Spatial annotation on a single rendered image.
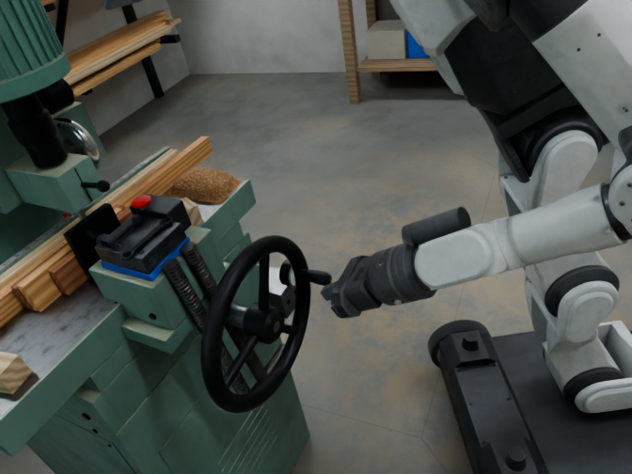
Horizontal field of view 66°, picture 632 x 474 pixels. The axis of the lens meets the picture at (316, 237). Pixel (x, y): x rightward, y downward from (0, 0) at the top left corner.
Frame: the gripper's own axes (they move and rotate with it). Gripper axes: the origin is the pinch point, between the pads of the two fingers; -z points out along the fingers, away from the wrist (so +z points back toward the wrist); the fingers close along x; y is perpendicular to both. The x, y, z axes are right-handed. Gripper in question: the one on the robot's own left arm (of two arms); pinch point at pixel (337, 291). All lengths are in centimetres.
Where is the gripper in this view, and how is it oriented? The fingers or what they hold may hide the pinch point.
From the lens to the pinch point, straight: 84.3
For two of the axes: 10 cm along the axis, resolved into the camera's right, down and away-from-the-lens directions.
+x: 4.3, -6.2, 6.6
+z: 6.8, -2.6, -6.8
